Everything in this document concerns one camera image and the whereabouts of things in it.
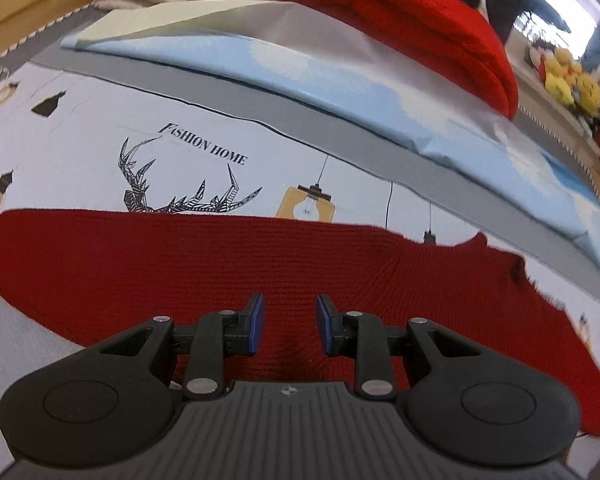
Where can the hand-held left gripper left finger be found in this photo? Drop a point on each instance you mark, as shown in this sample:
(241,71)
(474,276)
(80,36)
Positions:
(255,325)

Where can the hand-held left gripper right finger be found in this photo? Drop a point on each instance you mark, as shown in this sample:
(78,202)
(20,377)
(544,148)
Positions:
(325,325)

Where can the dark red knit garment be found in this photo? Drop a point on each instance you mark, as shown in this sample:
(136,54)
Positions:
(130,270)

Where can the light blue folded sheet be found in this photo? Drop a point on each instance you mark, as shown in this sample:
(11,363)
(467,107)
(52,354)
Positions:
(340,85)

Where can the printed grey bed sheet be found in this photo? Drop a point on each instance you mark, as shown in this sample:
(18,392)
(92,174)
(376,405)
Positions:
(80,160)

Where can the bright red folded blanket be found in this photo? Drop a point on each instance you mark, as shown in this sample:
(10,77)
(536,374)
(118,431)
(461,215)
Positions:
(410,25)

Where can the yellow plush toy bouquet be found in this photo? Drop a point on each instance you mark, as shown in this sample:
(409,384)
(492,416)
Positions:
(570,80)

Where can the wooden headboard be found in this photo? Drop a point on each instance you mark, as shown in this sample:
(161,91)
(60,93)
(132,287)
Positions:
(25,5)

